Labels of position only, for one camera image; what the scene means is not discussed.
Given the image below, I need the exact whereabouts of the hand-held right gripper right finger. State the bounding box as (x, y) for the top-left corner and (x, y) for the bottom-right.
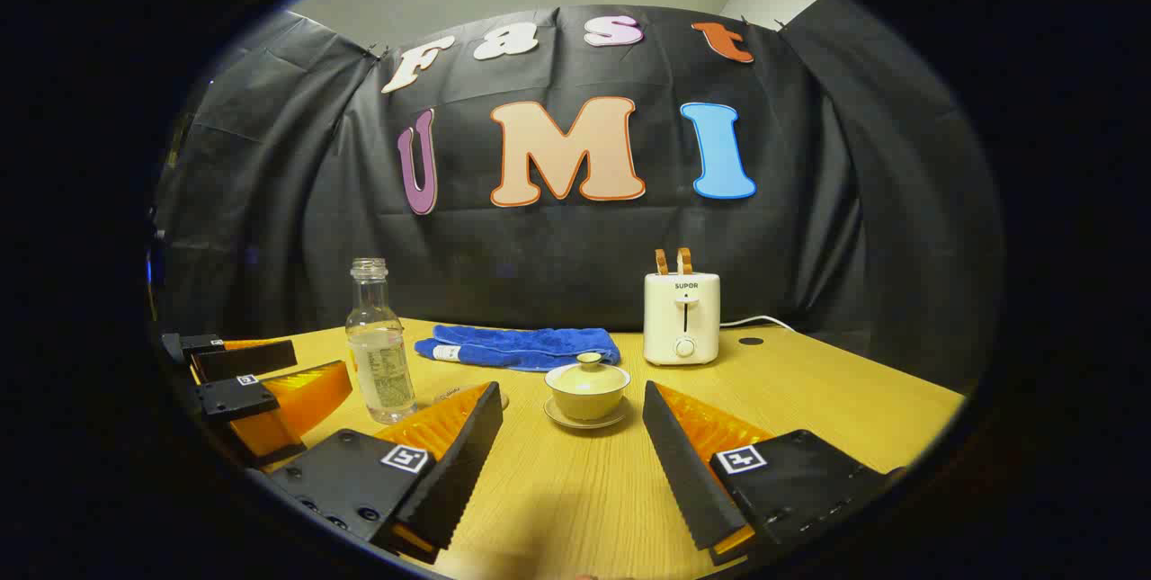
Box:
(642, 380), (891, 567)

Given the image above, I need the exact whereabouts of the yellow teacup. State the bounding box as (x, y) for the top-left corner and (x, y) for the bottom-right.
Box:
(545, 380), (632, 423)

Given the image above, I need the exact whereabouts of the black backdrop cloth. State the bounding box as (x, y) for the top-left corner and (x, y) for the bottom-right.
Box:
(148, 0), (1004, 394)

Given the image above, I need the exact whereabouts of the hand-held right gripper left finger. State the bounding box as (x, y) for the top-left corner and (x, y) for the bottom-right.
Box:
(268, 380), (505, 565)

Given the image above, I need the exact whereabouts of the blue towel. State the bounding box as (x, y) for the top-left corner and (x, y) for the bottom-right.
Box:
(415, 325), (622, 373)

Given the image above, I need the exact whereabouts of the clear water bottle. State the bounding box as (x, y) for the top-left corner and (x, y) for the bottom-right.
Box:
(346, 258), (418, 424)

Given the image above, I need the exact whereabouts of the cream toaster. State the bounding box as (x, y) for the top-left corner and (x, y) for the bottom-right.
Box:
(644, 272), (721, 367)

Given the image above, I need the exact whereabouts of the round wooden coaster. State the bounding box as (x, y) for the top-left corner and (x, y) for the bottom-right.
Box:
(433, 387), (511, 411)

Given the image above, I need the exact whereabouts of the yellow saucer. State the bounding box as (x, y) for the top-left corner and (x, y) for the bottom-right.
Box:
(543, 397), (630, 431)

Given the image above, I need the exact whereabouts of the white power cable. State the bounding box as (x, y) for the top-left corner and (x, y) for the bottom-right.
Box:
(719, 316), (799, 334)

